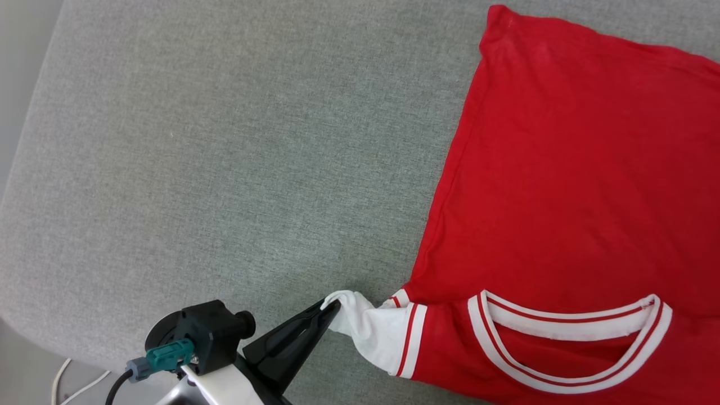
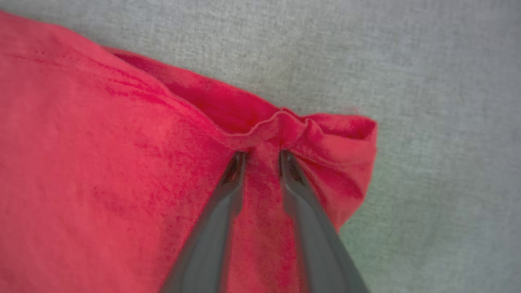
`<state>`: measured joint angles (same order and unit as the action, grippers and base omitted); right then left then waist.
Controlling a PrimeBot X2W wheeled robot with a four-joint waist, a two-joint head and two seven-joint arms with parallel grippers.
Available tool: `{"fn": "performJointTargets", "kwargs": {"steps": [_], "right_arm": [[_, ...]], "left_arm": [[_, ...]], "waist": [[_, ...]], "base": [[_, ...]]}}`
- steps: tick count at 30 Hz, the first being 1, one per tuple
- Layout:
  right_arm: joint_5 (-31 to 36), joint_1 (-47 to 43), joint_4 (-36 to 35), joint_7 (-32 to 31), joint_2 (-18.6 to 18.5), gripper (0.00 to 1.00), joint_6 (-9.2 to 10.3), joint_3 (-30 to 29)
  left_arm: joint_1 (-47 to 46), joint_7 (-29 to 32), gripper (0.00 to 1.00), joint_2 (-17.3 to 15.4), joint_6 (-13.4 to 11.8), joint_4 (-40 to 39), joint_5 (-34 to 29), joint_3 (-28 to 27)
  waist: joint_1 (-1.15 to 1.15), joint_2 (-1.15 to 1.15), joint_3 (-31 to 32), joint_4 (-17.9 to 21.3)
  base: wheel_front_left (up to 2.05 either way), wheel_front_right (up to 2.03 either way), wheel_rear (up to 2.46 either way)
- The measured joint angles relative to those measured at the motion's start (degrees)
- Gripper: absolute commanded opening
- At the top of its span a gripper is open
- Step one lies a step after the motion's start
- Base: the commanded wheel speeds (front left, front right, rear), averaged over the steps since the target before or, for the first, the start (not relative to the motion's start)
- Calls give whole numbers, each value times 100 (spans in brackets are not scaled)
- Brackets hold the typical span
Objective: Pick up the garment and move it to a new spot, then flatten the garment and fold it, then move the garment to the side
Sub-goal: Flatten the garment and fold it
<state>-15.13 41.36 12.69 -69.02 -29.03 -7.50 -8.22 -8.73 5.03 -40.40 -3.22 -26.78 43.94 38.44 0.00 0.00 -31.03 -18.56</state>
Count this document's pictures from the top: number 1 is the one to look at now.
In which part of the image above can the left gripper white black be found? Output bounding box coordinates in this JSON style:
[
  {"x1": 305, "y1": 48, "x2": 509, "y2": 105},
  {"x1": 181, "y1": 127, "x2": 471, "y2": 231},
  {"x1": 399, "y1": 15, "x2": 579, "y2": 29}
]
[{"x1": 153, "y1": 299, "x2": 343, "y2": 405}]

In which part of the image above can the red Bulls basketball jersey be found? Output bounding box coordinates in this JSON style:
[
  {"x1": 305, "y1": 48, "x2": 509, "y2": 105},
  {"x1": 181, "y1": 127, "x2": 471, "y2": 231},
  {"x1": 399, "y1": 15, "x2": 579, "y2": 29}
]
[{"x1": 321, "y1": 4, "x2": 720, "y2": 405}]

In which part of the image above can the grey fabric sofa cushion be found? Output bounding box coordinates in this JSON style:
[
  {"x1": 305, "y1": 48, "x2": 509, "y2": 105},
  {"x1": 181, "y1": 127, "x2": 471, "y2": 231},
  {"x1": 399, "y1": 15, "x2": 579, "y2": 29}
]
[{"x1": 0, "y1": 0, "x2": 720, "y2": 405}]

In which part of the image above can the teal left camera connector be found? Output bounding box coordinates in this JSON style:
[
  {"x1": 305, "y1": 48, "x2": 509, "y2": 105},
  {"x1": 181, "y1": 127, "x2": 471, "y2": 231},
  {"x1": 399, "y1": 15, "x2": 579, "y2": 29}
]
[{"x1": 126, "y1": 339, "x2": 199, "y2": 384}]

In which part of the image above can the white floor cable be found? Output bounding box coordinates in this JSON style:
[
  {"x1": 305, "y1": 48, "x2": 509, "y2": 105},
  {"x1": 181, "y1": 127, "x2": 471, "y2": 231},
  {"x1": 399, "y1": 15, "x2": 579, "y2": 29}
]
[
  {"x1": 51, "y1": 358, "x2": 74, "y2": 405},
  {"x1": 60, "y1": 370, "x2": 113, "y2": 405}
]

